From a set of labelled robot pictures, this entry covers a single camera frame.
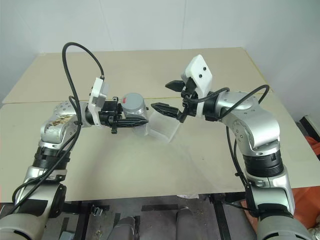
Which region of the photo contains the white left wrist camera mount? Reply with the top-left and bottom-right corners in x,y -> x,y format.
88,77 -> 111,126

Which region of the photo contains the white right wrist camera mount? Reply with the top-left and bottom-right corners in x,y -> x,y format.
180,54 -> 214,118

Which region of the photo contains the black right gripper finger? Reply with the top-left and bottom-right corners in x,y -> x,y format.
150,101 -> 185,119
164,79 -> 187,94

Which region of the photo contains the clear plastic box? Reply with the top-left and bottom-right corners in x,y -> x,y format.
145,110 -> 181,144

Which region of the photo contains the black object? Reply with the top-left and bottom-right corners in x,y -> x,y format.
298,114 -> 320,146

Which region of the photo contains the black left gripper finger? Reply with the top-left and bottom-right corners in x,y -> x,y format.
116,117 -> 150,128

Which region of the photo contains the clear plastic jar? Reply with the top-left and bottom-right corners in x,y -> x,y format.
121,101 -> 151,137

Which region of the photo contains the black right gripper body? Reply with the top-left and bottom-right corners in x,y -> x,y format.
178,76 -> 199,124

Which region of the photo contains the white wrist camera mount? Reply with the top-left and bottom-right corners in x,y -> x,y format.
180,54 -> 214,118
88,77 -> 111,126

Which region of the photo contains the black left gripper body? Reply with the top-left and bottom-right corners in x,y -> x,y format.
98,96 -> 123,135

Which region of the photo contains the small silver metal clip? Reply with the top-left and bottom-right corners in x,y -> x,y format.
91,204 -> 104,216

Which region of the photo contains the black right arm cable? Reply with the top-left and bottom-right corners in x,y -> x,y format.
181,84 -> 271,218

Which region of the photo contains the black table frame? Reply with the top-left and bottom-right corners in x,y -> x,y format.
61,191 -> 253,240

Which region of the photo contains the white paper scrap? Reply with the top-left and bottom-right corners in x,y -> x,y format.
176,192 -> 199,199

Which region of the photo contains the dark grey rounded shape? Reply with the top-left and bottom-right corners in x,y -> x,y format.
113,216 -> 141,240
174,206 -> 201,240

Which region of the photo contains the orange object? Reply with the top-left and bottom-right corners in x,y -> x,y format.
291,142 -> 320,227

